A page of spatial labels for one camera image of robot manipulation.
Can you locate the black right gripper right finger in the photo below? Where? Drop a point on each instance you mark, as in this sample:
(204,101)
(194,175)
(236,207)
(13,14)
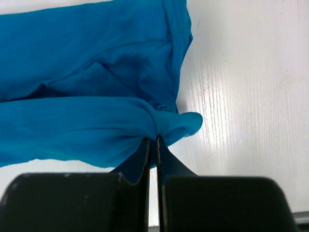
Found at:
(192,203)

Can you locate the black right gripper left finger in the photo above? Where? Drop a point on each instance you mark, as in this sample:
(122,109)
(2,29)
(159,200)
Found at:
(117,201)

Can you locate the blue t shirt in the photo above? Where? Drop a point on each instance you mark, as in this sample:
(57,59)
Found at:
(90,82)

